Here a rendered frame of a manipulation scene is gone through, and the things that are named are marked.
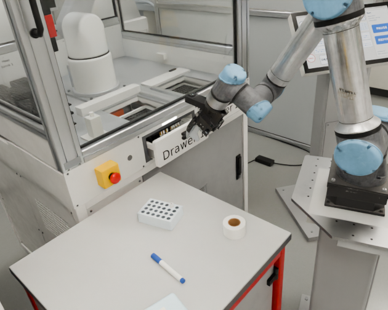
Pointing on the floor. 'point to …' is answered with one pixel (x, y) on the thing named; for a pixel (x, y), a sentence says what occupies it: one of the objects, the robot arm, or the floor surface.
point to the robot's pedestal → (345, 254)
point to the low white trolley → (39, 291)
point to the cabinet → (82, 211)
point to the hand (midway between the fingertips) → (190, 132)
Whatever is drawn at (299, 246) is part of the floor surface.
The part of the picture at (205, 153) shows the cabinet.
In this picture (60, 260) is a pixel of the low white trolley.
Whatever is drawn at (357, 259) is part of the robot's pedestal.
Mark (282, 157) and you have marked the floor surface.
